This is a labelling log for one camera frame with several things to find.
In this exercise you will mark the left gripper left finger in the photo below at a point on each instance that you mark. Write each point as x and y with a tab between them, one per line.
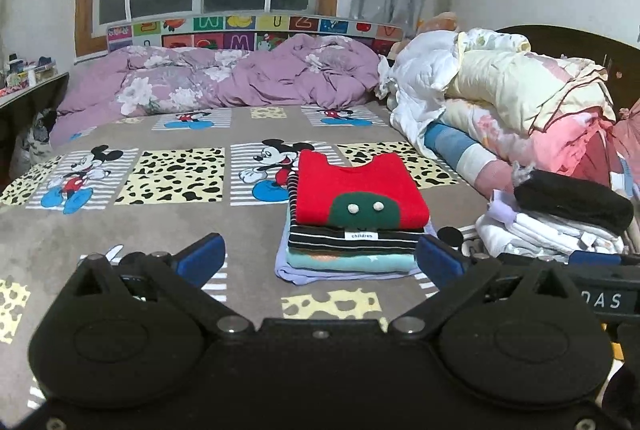
179	279

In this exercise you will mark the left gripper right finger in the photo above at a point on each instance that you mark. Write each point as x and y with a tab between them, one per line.
459	280

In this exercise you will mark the red sweater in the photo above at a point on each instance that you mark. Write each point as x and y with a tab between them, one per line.
379	195

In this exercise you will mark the white folded clothes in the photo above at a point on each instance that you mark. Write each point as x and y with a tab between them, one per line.
505	228

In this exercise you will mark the pile of bedding and clothes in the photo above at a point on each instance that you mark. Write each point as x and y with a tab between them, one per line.
484	101

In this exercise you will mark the Mickey Mouse bed blanket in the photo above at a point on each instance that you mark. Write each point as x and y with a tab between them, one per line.
141	185

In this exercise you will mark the lavender folded garment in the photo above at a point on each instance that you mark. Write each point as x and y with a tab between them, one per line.
299	276

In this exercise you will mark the black folded garment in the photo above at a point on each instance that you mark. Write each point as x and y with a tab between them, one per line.
572	199

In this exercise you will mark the teal folded garment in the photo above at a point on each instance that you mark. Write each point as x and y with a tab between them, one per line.
363	263

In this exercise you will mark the dark wooden bed headboard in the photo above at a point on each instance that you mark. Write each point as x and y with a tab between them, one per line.
620	60

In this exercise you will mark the wooden side table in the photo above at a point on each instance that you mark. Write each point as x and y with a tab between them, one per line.
19	109

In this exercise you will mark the purple floral quilt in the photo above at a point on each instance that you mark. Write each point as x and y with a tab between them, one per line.
328	71

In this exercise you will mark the alphabet foam headboard panel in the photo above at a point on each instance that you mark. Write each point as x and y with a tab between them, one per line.
247	32

